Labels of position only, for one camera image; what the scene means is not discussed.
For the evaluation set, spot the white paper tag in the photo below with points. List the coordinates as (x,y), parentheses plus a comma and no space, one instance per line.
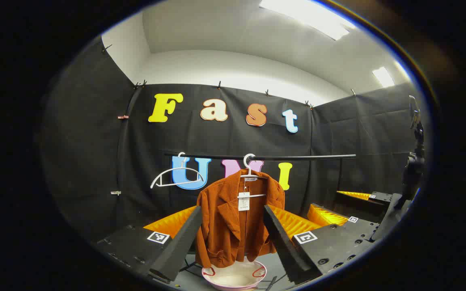
(244,202)

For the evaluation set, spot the black backdrop cloth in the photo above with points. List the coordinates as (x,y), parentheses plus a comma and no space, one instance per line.
(95,141)

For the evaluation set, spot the white clothes hanger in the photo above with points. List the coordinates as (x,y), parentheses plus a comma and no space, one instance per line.
(249,171)

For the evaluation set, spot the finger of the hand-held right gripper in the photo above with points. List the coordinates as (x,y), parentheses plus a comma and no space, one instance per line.
(358,205)
(326,216)

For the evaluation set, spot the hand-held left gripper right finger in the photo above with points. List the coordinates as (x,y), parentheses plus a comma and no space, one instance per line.
(283,246)

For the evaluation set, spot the empty white hanger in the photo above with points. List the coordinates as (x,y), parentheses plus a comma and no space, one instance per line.
(181,163)

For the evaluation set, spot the small ceiling light panel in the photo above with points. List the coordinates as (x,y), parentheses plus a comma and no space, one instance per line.
(383,76)

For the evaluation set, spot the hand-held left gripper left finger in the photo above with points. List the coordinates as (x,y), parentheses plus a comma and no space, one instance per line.
(180,246)

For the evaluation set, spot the silver clip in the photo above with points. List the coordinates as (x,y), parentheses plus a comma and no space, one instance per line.
(115,192)

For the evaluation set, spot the red clip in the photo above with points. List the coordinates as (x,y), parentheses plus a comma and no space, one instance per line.
(123,117)

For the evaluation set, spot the black clothes rack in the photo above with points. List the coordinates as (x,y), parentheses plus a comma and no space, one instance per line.
(297,157)

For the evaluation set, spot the large ceiling light panel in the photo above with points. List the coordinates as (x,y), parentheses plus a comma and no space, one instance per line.
(310,16)

